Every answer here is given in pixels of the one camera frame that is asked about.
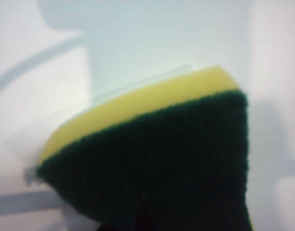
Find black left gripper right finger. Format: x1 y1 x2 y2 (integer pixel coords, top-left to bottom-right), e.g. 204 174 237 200
137 196 167 231

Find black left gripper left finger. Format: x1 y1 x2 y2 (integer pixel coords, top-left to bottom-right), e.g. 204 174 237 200
96 206 140 231

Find yellow sponge with green pad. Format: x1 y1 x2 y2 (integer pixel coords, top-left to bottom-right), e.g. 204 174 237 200
36 64 254 231

